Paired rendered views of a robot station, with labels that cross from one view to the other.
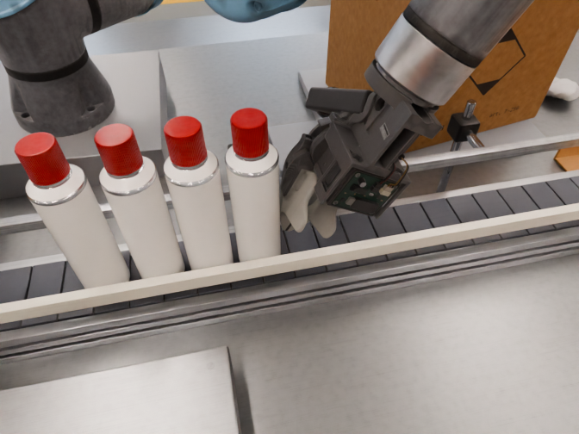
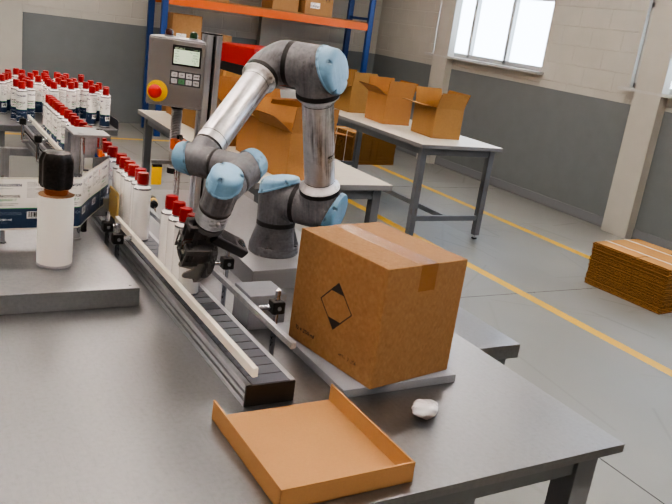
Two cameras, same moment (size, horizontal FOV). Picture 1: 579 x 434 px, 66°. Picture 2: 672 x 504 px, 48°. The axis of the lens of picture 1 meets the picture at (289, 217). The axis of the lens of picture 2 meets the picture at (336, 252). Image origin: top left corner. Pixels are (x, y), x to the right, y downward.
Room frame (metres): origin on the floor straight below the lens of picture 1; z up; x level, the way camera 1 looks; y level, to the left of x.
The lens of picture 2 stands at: (0.07, -1.78, 1.58)
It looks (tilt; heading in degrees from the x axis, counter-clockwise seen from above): 17 degrees down; 71
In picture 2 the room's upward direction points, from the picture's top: 8 degrees clockwise
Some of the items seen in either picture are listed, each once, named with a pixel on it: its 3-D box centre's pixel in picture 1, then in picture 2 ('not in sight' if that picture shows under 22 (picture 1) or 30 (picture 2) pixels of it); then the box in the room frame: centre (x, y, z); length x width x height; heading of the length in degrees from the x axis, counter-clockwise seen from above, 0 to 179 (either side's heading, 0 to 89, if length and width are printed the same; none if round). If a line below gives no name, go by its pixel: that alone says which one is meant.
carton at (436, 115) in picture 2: not in sight; (434, 112); (2.79, 4.04, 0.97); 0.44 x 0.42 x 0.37; 8
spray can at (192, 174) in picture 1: (200, 207); (183, 246); (0.32, 0.09, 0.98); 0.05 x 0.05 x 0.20
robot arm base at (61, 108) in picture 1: (55, 80); (274, 234); (0.62, 0.36, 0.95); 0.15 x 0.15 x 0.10
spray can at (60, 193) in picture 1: (77, 224); (169, 232); (0.29, 0.21, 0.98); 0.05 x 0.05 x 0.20
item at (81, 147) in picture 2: not in sight; (87, 172); (0.08, 0.75, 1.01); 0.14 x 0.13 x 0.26; 102
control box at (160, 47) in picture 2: not in sight; (180, 72); (0.32, 0.48, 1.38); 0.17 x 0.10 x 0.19; 157
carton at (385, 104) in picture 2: not in sight; (386, 100); (2.59, 4.63, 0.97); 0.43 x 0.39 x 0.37; 9
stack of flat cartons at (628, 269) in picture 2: not in sight; (647, 273); (3.92, 2.46, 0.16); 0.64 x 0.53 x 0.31; 106
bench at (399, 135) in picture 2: not in sight; (382, 164); (2.66, 4.65, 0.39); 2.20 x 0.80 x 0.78; 101
